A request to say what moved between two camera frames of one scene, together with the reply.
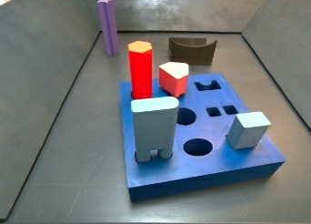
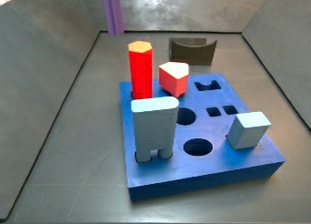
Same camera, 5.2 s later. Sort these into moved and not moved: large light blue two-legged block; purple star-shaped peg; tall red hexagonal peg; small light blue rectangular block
Moved: purple star-shaped peg
Not moved: small light blue rectangular block; tall red hexagonal peg; large light blue two-legged block
